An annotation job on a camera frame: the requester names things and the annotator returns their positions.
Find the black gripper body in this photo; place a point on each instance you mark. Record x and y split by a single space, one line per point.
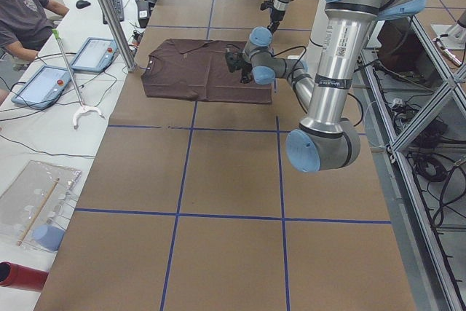
245 69
275 17

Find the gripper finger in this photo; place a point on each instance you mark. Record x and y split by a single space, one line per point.
273 26

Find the brown t-shirt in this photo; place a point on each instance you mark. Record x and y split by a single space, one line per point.
196 70

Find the far blue teach pendant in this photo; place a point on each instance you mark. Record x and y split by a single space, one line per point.
95 55

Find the blue teach pendant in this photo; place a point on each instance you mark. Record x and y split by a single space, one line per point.
43 89
95 55

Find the black keyboard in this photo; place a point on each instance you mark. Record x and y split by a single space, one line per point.
119 9

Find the white reacher grabber tool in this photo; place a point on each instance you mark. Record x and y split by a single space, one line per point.
83 107

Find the black computer mouse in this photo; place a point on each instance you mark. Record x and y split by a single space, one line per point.
81 4

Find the near blue teach pendant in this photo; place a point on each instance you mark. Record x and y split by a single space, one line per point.
43 89

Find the seated person grey shirt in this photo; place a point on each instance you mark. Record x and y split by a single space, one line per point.
25 27

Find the clear plastic bag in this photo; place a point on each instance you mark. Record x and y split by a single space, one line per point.
21 199

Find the small light blue cup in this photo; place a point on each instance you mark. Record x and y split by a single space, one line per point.
48 236

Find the wooden stick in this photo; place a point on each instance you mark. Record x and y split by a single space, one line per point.
35 215

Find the red cylinder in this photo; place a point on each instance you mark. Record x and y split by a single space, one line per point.
21 277

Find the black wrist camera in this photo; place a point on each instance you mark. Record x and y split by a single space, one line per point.
266 5
234 61

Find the aluminium side frame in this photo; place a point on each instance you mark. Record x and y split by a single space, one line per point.
416 118

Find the aluminium frame post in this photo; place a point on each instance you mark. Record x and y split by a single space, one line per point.
118 34

